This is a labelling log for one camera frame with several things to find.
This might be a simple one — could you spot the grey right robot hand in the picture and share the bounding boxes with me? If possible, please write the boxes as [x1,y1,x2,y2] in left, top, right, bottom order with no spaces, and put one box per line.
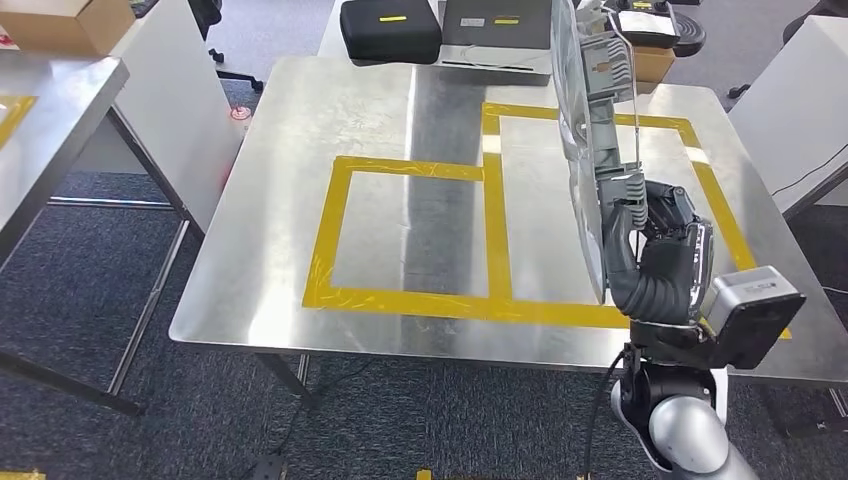
[600,178,717,324]

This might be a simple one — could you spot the grey plastic wheel hubcap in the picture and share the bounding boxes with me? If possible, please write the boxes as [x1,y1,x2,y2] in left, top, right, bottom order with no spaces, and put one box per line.
[549,0,649,307]

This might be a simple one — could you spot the steel workbench table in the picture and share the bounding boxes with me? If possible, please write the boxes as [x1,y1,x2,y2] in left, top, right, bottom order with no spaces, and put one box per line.
[167,54,848,409]

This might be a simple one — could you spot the white partition panel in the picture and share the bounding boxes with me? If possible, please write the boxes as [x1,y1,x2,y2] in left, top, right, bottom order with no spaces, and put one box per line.
[727,14,848,215]
[68,0,248,234]

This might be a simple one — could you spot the black round stool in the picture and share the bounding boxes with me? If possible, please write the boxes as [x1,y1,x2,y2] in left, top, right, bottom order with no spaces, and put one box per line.
[670,11,708,59]

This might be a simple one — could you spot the black remote controller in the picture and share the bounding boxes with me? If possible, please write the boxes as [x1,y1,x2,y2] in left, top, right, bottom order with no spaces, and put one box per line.
[606,0,682,51]

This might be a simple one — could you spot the grey laptop case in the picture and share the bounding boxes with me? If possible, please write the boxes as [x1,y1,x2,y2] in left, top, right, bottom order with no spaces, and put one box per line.
[437,0,555,69]

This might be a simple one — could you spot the black zip case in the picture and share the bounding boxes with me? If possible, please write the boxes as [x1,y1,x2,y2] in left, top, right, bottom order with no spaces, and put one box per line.
[339,0,444,66]

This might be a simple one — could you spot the white desk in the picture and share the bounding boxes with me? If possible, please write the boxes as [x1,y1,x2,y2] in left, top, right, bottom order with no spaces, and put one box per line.
[316,0,637,71]

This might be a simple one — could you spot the black office chair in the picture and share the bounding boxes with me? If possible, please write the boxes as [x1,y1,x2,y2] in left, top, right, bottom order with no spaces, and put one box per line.
[187,0,266,93]

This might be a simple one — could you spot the steel side table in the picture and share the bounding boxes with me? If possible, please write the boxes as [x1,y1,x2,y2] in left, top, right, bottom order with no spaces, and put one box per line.
[0,49,193,420]

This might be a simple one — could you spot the large cardboard box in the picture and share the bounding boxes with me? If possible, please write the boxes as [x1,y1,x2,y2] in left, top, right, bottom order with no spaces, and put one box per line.
[0,0,138,58]

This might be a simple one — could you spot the yellow tape patch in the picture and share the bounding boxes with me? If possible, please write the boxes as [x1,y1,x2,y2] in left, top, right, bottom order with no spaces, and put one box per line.
[0,94,39,152]

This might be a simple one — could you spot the thin black cable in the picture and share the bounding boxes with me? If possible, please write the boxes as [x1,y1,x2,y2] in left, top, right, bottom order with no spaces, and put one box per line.
[770,140,848,199]

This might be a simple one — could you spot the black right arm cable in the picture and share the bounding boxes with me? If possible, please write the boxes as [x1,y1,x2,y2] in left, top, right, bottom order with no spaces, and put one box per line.
[581,347,629,480]

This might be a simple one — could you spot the yellow tape large frame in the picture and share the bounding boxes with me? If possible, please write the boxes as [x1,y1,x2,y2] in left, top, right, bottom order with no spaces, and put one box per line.
[481,101,794,341]

